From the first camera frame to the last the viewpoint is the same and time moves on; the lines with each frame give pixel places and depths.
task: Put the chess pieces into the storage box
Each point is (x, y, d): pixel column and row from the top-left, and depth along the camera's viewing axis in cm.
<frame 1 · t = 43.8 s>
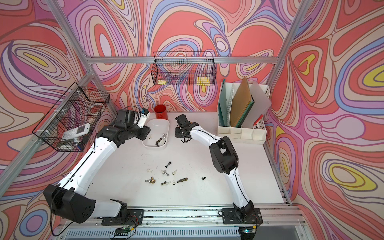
left hand: (146, 128, 79), fingers open
right hand: (179, 137, 100), fingers closed
white storage tray: (158, 138, 106), on the table
red cup: (160, 111, 110), point 11 cm above the table
white file organizer: (256, 135, 105), point 3 cm above the table
brown cardboard folder: (239, 102, 107), point 17 cm above the table
grey folder: (261, 104, 88), point 29 cm above the table
green folder: (222, 119, 108), point 9 cm above the table
small white pawn: (148, 170, 90), on the table
silver chess piece: (164, 172, 89), point 2 cm above the table
small black pawn: (202, 178, 88), on the table

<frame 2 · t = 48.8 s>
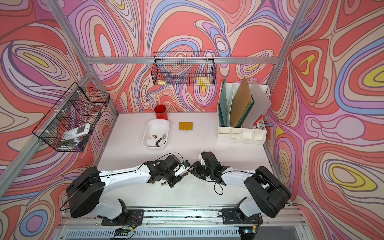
left hand: (181, 178, 83), fingers closed
right hand: (188, 174, 85), fingers open
small dark brown pawn: (155, 136, 106), point 2 cm above the table
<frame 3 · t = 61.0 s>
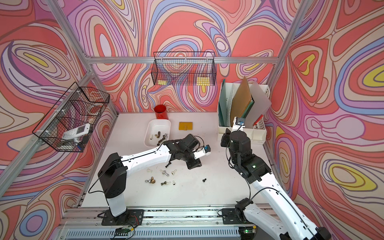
left hand: (200, 162, 82), fingers open
right hand: (229, 133, 70), fingers open
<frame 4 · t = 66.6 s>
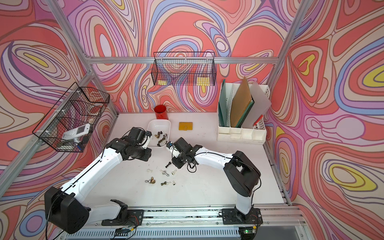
left hand: (148, 154, 81), fingers open
right hand: (176, 164, 87), fingers open
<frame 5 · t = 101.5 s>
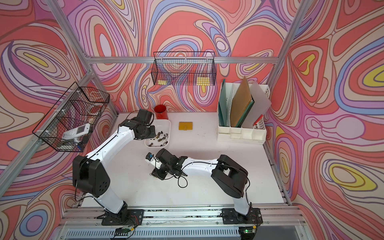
left hand: (152, 133, 88), fingers open
right hand: (156, 174, 83), fingers open
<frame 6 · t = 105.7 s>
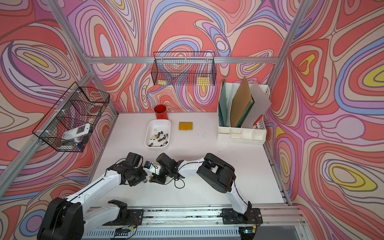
left hand: (147, 176, 86), fingers closed
right hand: (154, 180, 87), fingers open
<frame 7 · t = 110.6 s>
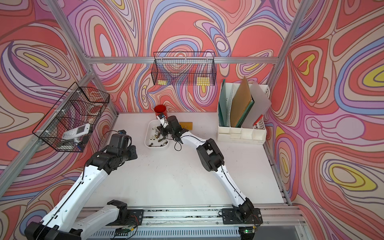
left hand: (134, 150, 78), fingers open
right hand: (160, 129, 103), fingers open
